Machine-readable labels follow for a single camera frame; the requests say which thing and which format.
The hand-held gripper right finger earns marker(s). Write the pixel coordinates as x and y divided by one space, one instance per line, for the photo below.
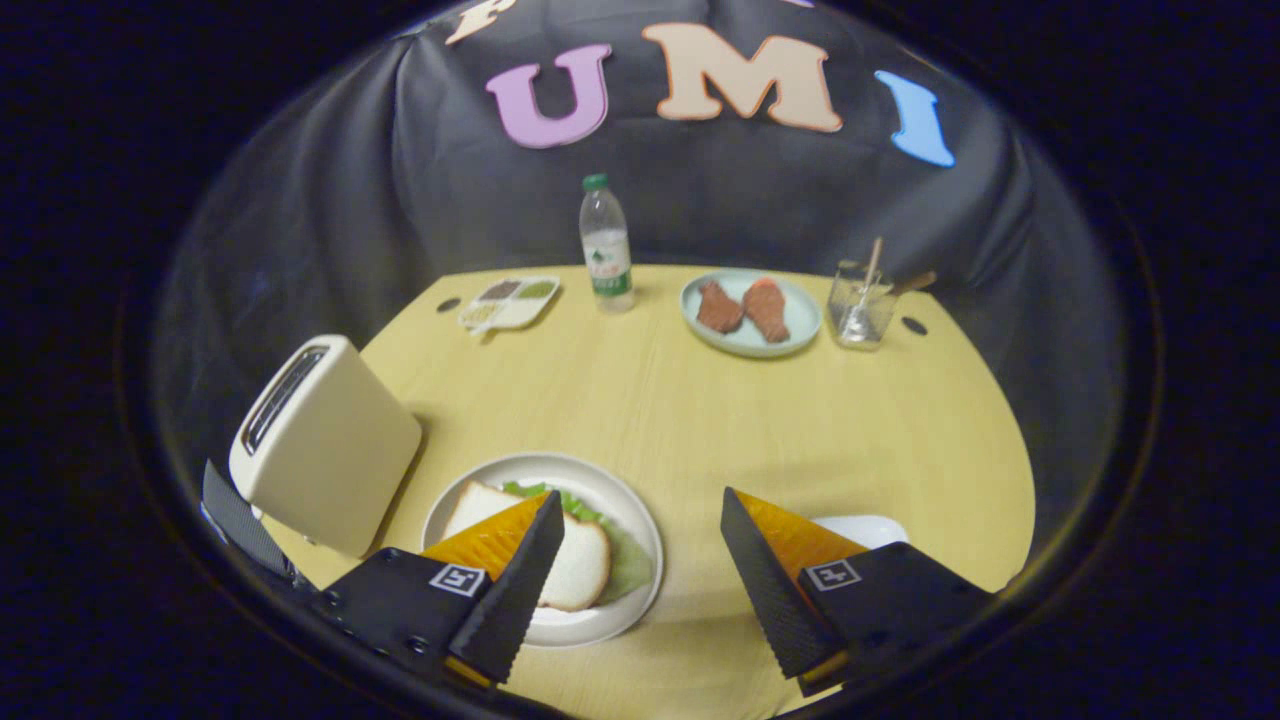
765 585

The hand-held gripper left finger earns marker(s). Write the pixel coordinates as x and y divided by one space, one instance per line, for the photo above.
510 600

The white bread slice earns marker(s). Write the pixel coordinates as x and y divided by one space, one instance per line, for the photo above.
580 570

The green lettuce leaf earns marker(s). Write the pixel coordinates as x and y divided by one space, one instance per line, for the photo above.
630 565

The white oblong dish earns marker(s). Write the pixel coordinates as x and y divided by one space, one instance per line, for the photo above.
880 528

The round cream plate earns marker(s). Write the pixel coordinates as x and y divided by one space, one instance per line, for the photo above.
600 480

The cream toaster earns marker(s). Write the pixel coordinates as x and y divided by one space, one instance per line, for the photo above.
330 450

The pale blue plate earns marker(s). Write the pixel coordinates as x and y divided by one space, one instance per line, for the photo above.
805 315

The brown meat piece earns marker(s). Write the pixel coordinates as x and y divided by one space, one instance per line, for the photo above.
767 310
718 308

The clear glass cup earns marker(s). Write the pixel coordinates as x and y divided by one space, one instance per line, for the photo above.
860 320

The white divided seasoning dish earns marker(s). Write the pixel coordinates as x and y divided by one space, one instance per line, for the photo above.
515 312

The thin wooden stick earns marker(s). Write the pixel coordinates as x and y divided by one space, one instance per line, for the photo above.
873 265

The clear water bottle green cap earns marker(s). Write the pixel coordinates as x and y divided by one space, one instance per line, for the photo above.
607 250

